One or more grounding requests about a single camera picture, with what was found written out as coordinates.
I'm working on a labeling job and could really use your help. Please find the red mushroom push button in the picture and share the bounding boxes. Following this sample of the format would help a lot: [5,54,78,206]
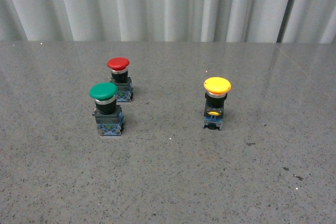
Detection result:
[107,57,133,102]

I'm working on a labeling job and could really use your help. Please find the white pleated curtain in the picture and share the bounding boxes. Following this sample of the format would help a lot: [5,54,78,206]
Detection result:
[1,0,335,44]

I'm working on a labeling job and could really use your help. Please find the yellow mushroom push button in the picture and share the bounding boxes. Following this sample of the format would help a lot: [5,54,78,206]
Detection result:
[203,77,232,130]

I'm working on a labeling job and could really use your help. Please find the green mushroom push button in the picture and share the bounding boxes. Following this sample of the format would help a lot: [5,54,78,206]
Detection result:
[89,82,124,136]

